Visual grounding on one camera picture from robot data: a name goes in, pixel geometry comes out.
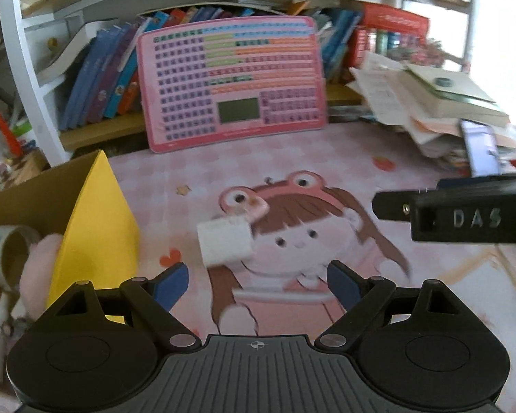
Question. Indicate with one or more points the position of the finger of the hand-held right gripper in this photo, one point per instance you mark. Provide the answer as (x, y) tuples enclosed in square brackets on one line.
[(391, 206)]

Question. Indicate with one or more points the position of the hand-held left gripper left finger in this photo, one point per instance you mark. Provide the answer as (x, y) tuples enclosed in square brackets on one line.
[(176, 285)]

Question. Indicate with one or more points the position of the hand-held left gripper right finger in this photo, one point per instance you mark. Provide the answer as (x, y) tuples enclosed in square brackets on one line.
[(339, 283)]

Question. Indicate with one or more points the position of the white rectangular block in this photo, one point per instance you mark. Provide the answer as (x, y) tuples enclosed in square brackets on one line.
[(223, 243)]

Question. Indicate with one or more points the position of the cardboard box with yellow flaps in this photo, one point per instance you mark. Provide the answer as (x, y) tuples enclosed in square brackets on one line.
[(94, 223)]

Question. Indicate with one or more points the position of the pink plush toy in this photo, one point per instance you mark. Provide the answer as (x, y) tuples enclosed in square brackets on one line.
[(38, 275)]

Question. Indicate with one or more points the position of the smartphone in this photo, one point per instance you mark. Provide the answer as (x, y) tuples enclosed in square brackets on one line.
[(479, 146)]

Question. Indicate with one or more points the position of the pink printed desk mat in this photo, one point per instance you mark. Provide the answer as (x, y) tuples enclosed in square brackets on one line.
[(284, 180)]

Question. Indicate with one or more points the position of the pile of loose papers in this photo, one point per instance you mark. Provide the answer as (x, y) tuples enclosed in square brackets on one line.
[(395, 94)]

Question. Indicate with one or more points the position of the green and white book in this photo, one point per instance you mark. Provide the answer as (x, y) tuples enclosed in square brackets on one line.
[(456, 99)]

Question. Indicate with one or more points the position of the row of mixed books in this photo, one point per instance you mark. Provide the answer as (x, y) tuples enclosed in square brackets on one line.
[(370, 38)]

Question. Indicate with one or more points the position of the wooden chessboard box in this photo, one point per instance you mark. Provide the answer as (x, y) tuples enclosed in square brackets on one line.
[(26, 168)]

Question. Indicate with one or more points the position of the pink keyboard learning board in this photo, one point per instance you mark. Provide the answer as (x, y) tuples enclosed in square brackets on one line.
[(232, 86)]

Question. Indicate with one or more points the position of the row of blue books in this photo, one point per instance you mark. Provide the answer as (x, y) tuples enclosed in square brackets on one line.
[(94, 77)]

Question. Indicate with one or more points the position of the red bottle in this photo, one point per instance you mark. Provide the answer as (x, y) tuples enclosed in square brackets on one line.
[(6, 131)]

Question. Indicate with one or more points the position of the white open book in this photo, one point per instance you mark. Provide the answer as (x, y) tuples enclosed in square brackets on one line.
[(60, 60)]

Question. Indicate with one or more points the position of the white bookshelf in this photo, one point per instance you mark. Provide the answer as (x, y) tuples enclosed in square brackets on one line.
[(26, 73)]

